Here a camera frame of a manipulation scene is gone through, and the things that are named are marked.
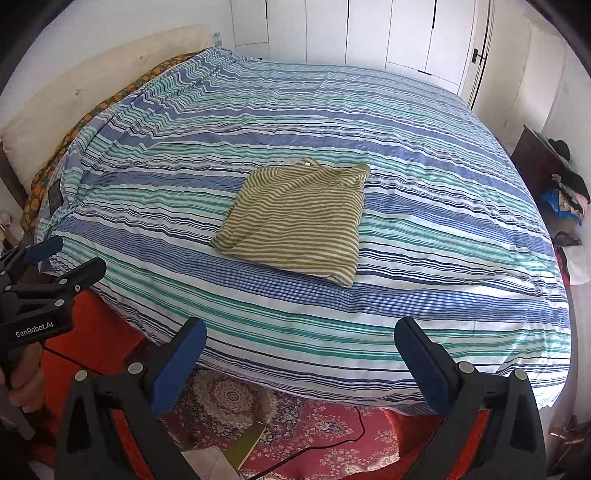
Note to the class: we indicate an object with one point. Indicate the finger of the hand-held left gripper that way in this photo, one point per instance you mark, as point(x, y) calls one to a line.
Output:
point(44, 249)
point(83, 272)

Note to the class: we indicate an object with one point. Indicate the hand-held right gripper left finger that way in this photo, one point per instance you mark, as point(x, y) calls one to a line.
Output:
point(178, 364)

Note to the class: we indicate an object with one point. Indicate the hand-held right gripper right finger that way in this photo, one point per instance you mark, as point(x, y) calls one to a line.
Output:
point(425, 364)

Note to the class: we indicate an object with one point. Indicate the green striped cardigan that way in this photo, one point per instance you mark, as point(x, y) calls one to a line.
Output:
point(295, 217)

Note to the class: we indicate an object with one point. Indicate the pile of clothes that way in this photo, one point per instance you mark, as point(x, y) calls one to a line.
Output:
point(570, 194)

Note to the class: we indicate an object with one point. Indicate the person's left hand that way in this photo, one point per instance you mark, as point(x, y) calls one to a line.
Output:
point(30, 378)

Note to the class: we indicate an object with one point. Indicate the white paper sheet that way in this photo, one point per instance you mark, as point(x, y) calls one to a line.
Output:
point(207, 464)

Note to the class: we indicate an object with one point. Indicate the green notebook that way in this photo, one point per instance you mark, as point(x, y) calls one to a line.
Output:
point(247, 445)

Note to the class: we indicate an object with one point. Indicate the red patterned rug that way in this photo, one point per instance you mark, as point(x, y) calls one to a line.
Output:
point(314, 429)

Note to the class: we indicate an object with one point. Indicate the blue green striped bed sheet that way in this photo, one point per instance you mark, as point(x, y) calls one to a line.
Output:
point(415, 230)

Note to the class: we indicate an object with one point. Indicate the orange patterned cloth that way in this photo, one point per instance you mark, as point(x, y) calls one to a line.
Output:
point(106, 104)

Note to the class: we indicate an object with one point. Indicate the dark wooden nightstand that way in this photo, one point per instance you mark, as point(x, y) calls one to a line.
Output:
point(535, 161)

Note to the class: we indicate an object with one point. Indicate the white wardrobe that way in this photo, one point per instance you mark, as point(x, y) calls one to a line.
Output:
point(369, 32)

